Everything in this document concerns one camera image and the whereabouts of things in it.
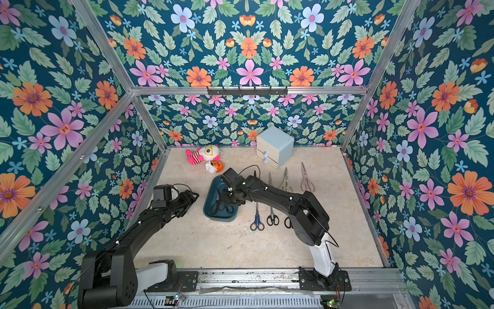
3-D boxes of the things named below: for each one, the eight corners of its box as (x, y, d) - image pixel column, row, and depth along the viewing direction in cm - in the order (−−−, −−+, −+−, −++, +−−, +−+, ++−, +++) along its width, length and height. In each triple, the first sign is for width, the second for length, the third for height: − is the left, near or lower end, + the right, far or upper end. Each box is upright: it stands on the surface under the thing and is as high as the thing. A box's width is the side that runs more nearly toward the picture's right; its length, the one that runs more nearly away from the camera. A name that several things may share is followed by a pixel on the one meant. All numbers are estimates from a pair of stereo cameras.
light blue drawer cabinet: (254, 155, 118) (253, 137, 106) (271, 142, 126) (272, 123, 114) (277, 172, 110) (279, 154, 98) (294, 156, 117) (298, 138, 106)
